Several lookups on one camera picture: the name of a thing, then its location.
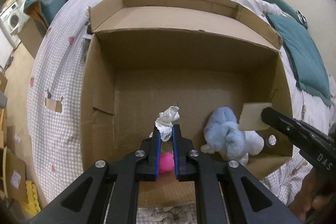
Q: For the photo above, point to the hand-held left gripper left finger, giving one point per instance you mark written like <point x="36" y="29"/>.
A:
<point x="157" y="153"/>

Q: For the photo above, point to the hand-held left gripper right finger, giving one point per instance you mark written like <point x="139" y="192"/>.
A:
<point x="176" y="153"/>

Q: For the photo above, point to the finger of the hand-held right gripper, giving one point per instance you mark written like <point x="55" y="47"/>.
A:
<point x="286" y="127"/>

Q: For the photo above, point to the pink fuzzy ball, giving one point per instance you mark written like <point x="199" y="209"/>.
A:
<point x="166" y="163"/>

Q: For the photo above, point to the white sock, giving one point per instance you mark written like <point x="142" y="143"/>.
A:
<point x="168" y="119"/>

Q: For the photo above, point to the light blue plush toy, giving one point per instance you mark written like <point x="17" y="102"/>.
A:
<point x="225" y="132"/>

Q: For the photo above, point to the person's right hand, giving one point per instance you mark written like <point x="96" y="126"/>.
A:
<point x="305" y="195"/>

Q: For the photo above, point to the white lace mat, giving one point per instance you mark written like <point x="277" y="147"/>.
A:
<point x="165" y="214"/>

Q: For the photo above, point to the teal pillow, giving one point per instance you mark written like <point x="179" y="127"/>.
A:
<point x="302" y="56"/>

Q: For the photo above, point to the black and white patterned item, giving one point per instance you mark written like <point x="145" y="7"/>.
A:
<point x="302" y="18"/>

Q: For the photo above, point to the dog print checkered blanket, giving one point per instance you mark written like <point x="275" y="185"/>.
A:
<point x="60" y="77"/>

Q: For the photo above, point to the yellow foam mat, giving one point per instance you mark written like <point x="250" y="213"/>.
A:
<point x="32" y="197"/>

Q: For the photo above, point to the flat cardboard box with label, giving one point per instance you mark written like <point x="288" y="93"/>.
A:
<point x="15" y="176"/>

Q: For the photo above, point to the brown box beside bed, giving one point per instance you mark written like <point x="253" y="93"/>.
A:
<point x="31" y="37"/>

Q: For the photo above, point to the teal and orange cushion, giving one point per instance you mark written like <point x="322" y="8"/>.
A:
<point x="50" y="1"/>

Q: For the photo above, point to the white washing machine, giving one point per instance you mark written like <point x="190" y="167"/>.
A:
<point x="11" y="20"/>

